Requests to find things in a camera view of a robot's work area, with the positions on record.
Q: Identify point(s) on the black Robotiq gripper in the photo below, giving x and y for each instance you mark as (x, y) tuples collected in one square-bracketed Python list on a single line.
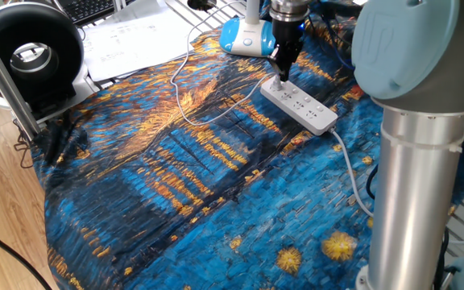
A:
[(287, 34)]

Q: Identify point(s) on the white power strip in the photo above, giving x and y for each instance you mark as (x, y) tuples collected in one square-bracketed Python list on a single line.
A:
[(304, 108)]

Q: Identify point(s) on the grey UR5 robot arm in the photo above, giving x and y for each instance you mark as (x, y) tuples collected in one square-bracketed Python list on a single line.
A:
[(417, 121)]

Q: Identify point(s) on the blue and white desk lamp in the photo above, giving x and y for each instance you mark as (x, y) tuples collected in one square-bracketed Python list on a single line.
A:
[(248, 40)]

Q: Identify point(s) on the black round object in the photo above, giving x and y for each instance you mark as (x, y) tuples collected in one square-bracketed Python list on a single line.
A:
[(201, 4)]

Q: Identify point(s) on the white paper sheets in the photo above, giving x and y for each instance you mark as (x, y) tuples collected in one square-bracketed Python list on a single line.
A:
[(135, 44)]

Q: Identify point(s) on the starry night painting tablecloth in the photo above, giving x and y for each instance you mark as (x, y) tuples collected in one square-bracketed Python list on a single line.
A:
[(216, 209)]

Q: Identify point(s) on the black computer keyboard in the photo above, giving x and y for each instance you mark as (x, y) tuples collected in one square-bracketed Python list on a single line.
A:
[(87, 10)]

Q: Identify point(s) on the black round duct fan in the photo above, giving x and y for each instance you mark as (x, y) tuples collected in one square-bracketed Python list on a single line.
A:
[(67, 44)]

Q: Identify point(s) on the aluminium profile post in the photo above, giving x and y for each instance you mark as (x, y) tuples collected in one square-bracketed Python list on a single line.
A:
[(7, 82)]

